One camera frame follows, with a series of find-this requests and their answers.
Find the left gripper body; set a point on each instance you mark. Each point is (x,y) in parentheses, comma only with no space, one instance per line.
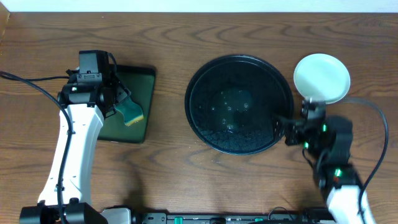
(117,94)

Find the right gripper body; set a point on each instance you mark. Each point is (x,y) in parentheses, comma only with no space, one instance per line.
(296,132)

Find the green yellow sponge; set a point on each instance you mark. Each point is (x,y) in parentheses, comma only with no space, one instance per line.
(131,111)

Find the mint green plate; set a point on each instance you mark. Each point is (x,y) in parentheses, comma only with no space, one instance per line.
(322,77)

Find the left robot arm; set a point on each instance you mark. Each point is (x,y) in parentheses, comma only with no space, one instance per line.
(66,198)

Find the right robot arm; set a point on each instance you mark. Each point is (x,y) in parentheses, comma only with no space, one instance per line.
(342,190)

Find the black round tray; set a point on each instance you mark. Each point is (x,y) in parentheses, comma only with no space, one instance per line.
(232,104)

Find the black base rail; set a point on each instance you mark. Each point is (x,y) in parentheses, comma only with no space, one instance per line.
(277,215)

